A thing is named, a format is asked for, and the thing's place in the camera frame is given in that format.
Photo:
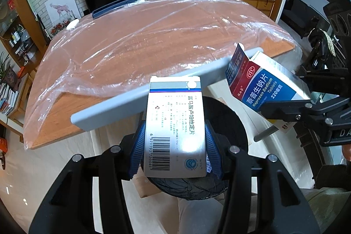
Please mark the small white blue medicine box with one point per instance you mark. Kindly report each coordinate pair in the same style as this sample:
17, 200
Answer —
175, 139

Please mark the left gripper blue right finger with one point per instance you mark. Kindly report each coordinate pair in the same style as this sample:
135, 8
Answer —
212, 150

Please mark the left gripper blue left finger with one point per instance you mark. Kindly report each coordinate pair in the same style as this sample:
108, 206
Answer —
137, 150

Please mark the white curved chair backrest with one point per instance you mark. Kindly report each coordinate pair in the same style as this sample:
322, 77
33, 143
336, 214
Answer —
187, 83

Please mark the potted plant left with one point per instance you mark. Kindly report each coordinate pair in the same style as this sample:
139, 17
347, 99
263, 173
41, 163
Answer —
7, 74

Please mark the black trash bin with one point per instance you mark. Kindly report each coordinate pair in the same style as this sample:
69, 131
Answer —
223, 128

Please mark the clear plastic table cover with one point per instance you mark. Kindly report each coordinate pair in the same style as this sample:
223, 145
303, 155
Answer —
104, 57

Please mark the white blue red medicine box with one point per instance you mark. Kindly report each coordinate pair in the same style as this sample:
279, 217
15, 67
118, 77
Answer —
260, 79

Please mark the giraffe art print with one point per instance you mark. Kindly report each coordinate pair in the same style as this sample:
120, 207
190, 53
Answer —
61, 13

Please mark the dark blue cased phone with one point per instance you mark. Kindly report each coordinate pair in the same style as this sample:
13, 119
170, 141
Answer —
110, 7

